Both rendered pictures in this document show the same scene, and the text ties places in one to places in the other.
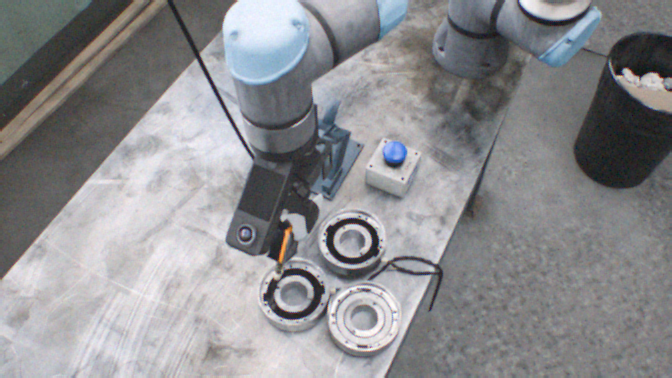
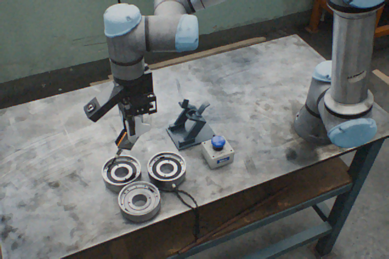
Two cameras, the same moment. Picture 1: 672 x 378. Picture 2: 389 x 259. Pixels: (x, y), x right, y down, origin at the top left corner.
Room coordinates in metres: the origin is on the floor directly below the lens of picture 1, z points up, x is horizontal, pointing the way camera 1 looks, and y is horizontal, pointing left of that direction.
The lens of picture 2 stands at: (-0.13, -0.51, 1.70)
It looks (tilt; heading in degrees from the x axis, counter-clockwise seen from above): 44 degrees down; 37
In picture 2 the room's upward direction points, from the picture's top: 1 degrees clockwise
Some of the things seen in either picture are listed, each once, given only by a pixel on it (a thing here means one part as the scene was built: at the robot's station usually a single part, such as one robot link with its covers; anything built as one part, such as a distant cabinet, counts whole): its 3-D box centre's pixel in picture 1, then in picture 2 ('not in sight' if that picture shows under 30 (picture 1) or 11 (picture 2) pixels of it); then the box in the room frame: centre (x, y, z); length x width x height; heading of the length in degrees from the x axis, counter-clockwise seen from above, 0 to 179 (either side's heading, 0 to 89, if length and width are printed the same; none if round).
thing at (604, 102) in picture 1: (636, 117); not in sight; (1.17, -0.96, 0.21); 0.34 x 0.34 x 0.43
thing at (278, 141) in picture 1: (275, 115); (127, 64); (0.39, 0.07, 1.15); 0.08 x 0.08 x 0.05
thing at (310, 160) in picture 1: (288, 157); (134, 92); (0.40, 0.06, 1.07); 0.09 x 0.08 x 0.12; 153
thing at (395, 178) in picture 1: (394, 164); (219, 151); (0.56, -0.09, 0.82); 0.08 x 0.07 x 0.05; 152
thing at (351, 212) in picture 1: (352, 243); (166, 170); (0.42, -0.02, 0.82); 0.10 x 0.10 x 0.04
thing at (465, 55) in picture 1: (474, 32); (321, 115); (0.86, -0.27, 0.85); 0.15 x 0.15 x 0.10
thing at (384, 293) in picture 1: (364, 319); (139, 202); (0.29, -0.03, 0.82); 0.10 x 0.10 x 0.04
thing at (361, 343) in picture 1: (364, 319); (140, 202); (0.29, -0.03, 0.82); 0.08 x 0.08 x 0.02
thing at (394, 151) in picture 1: (394, 158); (217, 145); (0.56, -0.09, 0.85); 0.04 x 0.04 x 0.05
